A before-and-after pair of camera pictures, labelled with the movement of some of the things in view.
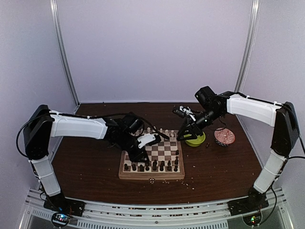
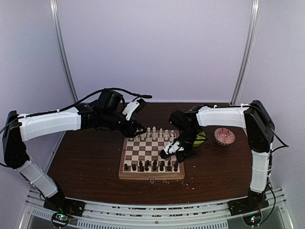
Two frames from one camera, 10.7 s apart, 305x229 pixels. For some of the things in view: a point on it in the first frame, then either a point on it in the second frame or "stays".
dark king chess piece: (161, 166) stays
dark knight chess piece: (169, 163) stays
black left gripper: (135, 157) to (129, 131)
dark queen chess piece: (154, 163) stays
